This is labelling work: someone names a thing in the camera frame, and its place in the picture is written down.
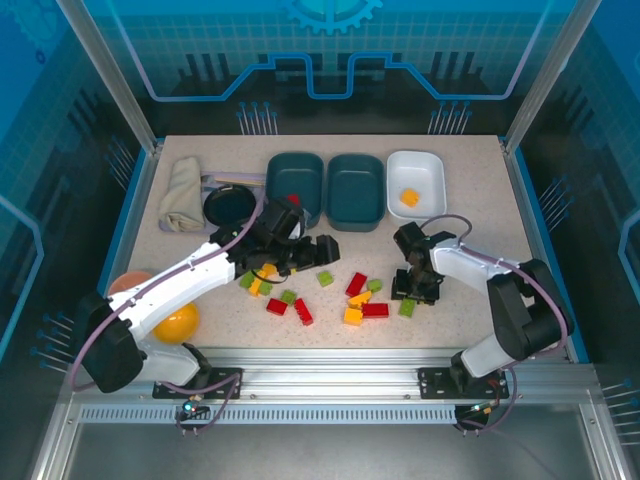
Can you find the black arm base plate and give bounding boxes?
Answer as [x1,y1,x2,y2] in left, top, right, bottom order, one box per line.
[418,367,510,401]
[152,367,244,401]

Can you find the slotted white cable duct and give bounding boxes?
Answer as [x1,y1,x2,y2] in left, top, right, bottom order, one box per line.
[78,405,459,426]

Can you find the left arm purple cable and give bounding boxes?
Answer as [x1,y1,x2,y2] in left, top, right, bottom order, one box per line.
[69,192,266,437]

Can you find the aluminium frame post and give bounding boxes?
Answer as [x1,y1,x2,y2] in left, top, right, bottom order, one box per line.
[55,0,162,154]
[502,0,606,154]

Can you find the beige folded cloth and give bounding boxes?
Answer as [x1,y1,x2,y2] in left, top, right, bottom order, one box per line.
[158,156,206,234]

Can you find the white plastic container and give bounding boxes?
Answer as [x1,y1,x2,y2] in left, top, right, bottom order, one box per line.
[386,149,448,225]

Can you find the black round plate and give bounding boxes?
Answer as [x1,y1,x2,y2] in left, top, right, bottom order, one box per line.
[203,183,259,227]

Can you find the small connector board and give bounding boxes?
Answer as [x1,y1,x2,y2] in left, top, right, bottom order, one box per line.
[174,397,211,421]
[457,399,501,419]

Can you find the aluminium table side rail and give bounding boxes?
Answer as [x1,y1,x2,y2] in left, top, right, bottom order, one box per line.
[82,142,164,364]
[499,137,574,364]

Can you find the aluminium mounting rail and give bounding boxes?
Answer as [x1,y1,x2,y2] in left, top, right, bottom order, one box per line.
[64,347,604,407]

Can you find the teal plastic container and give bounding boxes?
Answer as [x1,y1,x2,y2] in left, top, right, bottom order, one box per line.
[265,152,325,229]
[325,153,386,234]

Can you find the lavender tray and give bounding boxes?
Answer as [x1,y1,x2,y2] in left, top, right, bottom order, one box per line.
[158,171,269,236]

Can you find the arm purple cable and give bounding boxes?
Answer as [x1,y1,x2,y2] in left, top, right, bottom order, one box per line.
[69,192,266,437]
[422,213,576,434]

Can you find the yellow bowl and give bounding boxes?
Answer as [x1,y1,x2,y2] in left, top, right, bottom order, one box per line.
[152,302,201,345]

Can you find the pink cup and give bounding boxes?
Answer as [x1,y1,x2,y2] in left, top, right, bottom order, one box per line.
[108,269,154,299]

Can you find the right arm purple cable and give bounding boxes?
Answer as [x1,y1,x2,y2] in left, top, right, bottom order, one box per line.
[422,213,576,434]

